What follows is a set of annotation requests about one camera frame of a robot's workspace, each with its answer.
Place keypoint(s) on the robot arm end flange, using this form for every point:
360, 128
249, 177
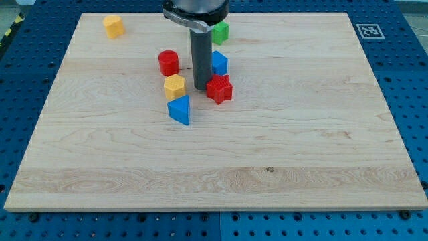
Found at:
199, 16

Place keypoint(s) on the yellow hexagon block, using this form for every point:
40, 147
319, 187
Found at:
174, 87

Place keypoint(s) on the yellow heart block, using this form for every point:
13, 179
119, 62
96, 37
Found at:
113, 26

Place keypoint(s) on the red star block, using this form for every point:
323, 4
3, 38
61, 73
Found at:
219, 88

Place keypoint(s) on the blue triangle block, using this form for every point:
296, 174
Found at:
179, 109

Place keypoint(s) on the blue cube block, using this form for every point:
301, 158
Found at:
219, 63

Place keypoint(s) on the red cylinder block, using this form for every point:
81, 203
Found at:
168, 62

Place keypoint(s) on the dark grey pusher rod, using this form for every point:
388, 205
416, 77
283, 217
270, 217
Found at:
201, 55

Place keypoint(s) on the green block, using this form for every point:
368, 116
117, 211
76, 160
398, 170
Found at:
220, 33

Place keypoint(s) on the wooden board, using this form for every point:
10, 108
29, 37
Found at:
307, 128

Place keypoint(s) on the white fiducial marker tag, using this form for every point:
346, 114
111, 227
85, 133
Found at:
370, 31

